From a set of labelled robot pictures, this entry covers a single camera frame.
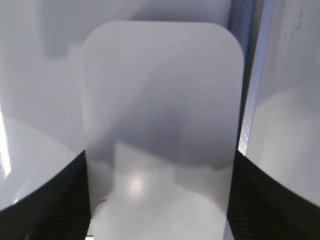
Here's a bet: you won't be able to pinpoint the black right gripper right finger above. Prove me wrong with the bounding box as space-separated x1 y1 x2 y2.
227 151 320 240

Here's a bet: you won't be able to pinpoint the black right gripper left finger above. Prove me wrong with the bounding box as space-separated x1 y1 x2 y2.
0 151 92 240

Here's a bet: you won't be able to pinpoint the white whiteboard eraser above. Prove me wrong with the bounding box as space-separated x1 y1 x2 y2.
80 20 244 240

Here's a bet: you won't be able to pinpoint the whiteboard with grey frame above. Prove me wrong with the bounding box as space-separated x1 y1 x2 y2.
0 0 320 210

